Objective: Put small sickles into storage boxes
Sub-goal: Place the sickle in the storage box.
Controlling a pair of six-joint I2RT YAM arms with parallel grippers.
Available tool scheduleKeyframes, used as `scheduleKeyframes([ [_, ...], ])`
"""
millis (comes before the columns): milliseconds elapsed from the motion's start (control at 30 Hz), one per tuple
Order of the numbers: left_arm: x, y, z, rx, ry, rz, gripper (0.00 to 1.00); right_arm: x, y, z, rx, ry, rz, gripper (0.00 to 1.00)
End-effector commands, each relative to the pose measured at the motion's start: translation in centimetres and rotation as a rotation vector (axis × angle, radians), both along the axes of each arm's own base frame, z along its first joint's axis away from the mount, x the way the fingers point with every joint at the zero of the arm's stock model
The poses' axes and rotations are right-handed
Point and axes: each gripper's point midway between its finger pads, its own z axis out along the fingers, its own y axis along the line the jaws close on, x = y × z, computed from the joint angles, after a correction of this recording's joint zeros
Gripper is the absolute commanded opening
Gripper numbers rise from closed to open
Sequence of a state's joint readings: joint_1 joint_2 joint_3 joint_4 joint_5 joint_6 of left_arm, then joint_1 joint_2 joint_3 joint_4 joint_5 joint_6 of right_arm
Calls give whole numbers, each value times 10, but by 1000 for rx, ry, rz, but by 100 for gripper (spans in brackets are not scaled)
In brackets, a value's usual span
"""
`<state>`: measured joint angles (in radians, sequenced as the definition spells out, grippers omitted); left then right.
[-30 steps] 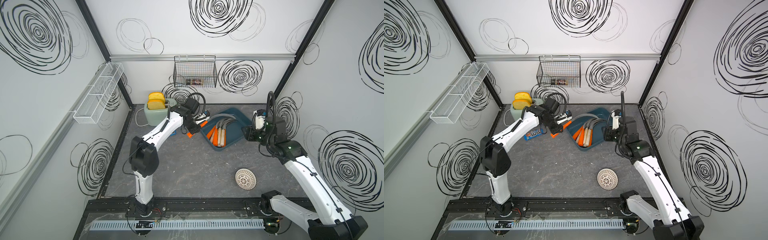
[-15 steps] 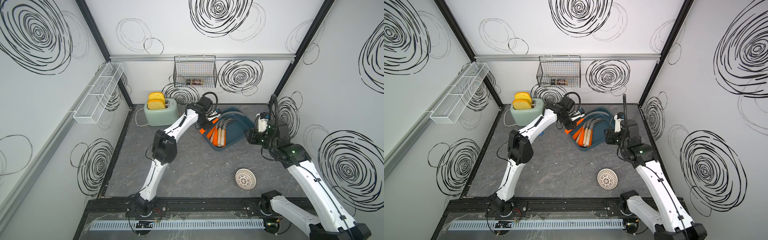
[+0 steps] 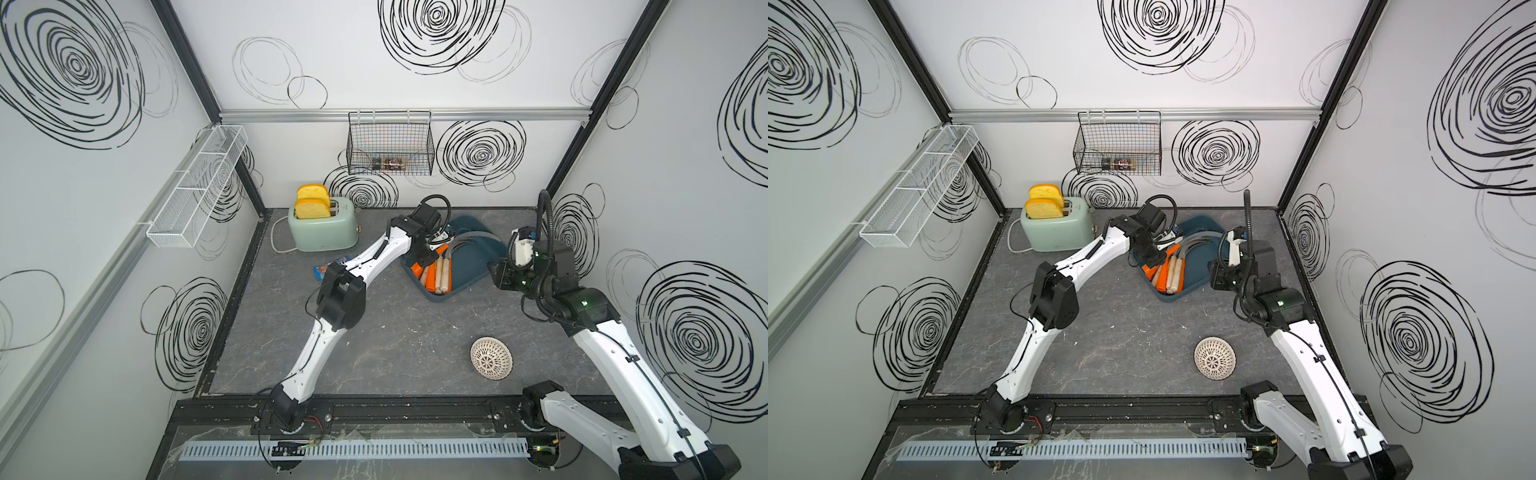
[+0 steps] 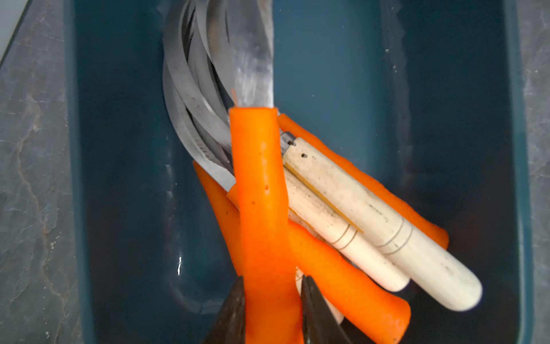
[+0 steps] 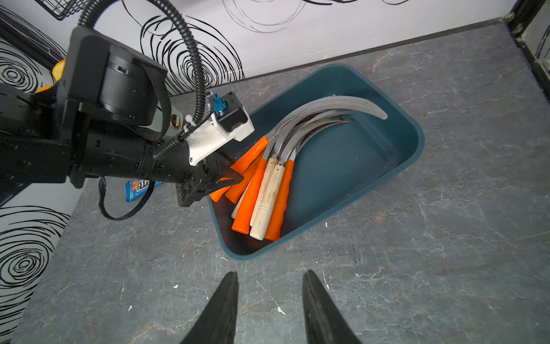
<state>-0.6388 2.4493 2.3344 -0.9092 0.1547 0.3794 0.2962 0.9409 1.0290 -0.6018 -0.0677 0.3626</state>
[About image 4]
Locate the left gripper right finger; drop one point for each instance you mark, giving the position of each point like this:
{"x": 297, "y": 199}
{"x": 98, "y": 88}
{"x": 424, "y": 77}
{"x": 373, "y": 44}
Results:
{"x": 318, "y": 324}

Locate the orange handled sickle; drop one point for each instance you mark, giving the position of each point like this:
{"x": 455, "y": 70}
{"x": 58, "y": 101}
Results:
{"x": 214, "y": 177}

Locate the wooden handled sickle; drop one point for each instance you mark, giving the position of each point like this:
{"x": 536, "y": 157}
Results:
{"x": 300, "y": 276}

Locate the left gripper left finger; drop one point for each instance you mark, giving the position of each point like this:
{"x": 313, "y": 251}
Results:
{"x": 230, "y": 323}

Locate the teal plastic storage box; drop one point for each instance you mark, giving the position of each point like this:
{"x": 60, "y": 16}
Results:
{"x": 424, "y": 96}

